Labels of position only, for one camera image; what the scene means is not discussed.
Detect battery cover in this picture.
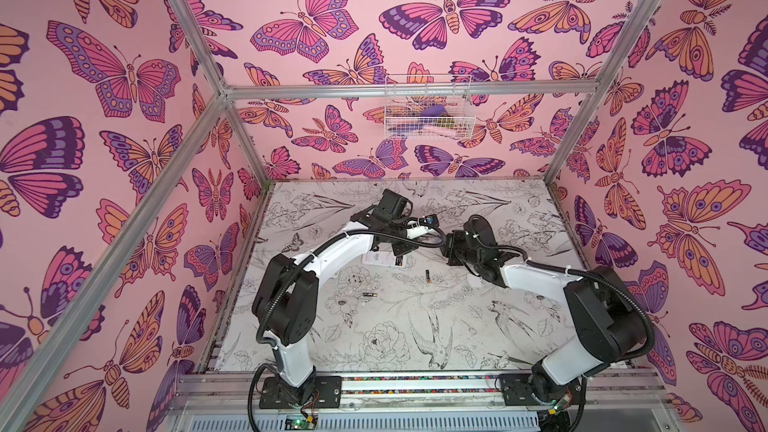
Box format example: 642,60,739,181
467,275,483,289

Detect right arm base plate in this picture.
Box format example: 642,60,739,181
496,372,585,409

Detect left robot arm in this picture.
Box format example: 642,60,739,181
251,189,444,388

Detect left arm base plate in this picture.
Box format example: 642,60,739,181
259,375,342,410

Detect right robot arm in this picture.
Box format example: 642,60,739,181
441,215,656,404

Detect white remote control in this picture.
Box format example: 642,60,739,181
361,251,406,268

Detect white wire basket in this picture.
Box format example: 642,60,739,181
381,75,476,141

